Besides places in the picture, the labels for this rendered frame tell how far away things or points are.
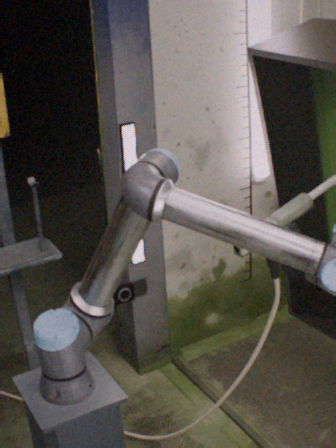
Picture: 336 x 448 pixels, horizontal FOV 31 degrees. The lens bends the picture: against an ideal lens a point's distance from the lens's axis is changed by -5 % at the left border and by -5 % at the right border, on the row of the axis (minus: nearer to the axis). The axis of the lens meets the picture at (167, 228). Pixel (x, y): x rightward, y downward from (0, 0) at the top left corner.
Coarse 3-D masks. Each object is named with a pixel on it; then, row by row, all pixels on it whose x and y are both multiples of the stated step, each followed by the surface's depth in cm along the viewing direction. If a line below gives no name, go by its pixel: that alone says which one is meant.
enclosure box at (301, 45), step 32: (288, 32) 212; (320, 32) 205; (256, 64) 212; (288, 64) 221; (320, 64) 183; (256, 96) 216; (288, 96) 226; (320, 96) 237; (288, 128) 232; (320, 128) 243; (288, 160) 237; (320, 160) 249; (288, 192) 243; (320, 224) 263; (288, 288) 261; (320, 288) 278; (320, 320) 261
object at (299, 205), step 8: (328, 184) 198; (312, 192) 196; (320, 192) 196; (296, 200) 193; (304, 200) 192; (312, 200) 194; (280, 208) 192; (288, 208) 191; (296, 208) 191; (304, 208) 192; (272, 216) 190; (280, 216) 189; (288, 216) 189; (296, 216) 192; (280, 224) 189; (288, 224) 191; (240, 248) 183; (240, 256) 185; (272, 264) 195; (272, 272) 197
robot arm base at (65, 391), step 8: (88, 368) 205; (40, 376) 202; (80, 376) 197; (88, 376) 201; (40, 384) 201; (48, 384) 196; (56, 384) 195; (64, 384) 195; (72, 384) 195; (80, 384) 197; (88, 384) 202; (40, 392) 201; (48, 392) 197; (56, 392) 196; (64, 392) 195; (72, 392) 196; (80, 392) 197; (88, 392) 199; (48, 400) 197; (56, 400) 196; (64, 400) 195; (72, 400) 196; (80, 400) 197
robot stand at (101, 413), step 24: (96, 360) 218; (24, 384) 206; (96, 384) 206; (48, 408) 195; (72, 408) 195; (96, 408) 194; (120, 408) 205; (48, 432) 188; (72, 432) 194; (96, 432) 200; (120, 432) 207
